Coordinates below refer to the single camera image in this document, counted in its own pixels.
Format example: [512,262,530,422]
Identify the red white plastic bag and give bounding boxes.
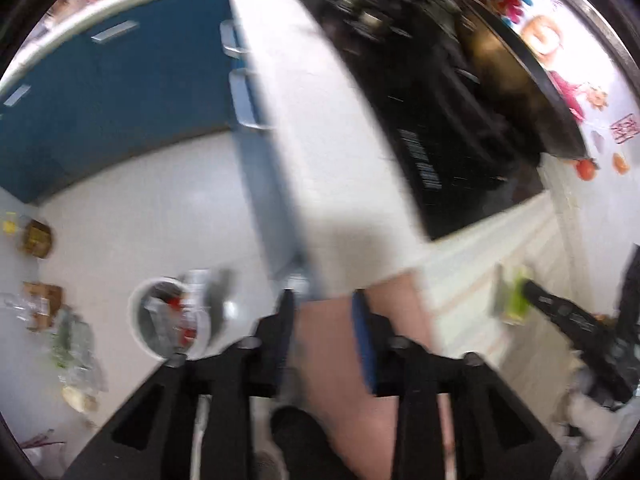
[20,428,66,470]

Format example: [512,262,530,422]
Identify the black gas stove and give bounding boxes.
[314,0,544,240]

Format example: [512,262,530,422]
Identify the person legs in black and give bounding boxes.
[270,405,356,480]

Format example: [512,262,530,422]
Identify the blue kitchen cabinets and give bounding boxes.
[1,0,320,298]

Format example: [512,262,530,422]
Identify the brown cardboard box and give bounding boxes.
[23,282,64,332]

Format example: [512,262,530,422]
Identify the green white carton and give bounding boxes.
[491,262,535,326]

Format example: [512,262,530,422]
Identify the black wok pan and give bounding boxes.
[454,0,588,160]

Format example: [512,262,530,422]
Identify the yellow cooking oil bottle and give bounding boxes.
[1,211,54,259]

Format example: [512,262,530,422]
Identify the clear plastic bag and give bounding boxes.
[1,292,50,330]

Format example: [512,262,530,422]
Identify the white round trash bin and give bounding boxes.
[128,276,195,361]

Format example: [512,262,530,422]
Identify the pink cloth mat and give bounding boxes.
[295,271,434,479]

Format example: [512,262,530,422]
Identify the red snack bag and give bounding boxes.
[177,269,212,360]

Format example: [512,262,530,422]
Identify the clear bag of greens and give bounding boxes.
[49,307,107,415]

